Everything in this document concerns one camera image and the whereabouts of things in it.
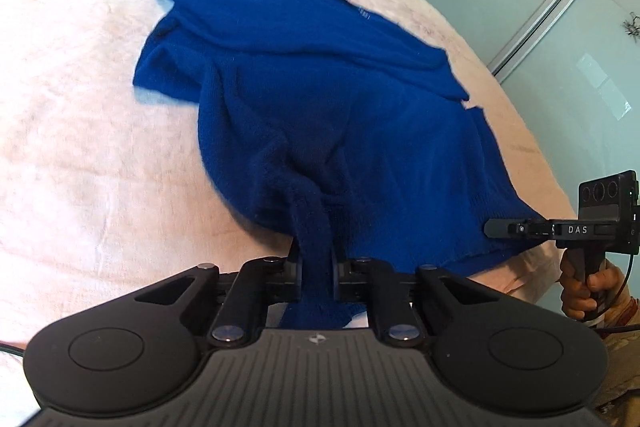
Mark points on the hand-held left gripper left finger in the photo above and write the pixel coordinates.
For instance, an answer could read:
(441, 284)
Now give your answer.
(297, 274)

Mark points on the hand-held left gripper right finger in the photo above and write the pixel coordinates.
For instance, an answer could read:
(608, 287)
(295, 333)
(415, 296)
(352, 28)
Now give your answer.
(335, 279)

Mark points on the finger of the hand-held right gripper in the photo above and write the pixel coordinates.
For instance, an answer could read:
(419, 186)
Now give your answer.
(515, 228)

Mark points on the blue beaded sweater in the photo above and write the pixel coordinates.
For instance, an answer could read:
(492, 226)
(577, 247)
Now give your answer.
(325, 107)

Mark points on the person's right forearm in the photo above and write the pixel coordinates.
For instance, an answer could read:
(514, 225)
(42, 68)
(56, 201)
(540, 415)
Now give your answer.
(631, 312)

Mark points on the person's right hand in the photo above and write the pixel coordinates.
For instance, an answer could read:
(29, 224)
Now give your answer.
(575, 298)

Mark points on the sliding wardrobe doors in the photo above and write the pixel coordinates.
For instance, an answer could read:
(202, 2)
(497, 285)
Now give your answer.
(550, 57)

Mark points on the pink bed blanket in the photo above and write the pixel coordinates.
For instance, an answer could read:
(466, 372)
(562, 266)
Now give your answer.
(75, 107)

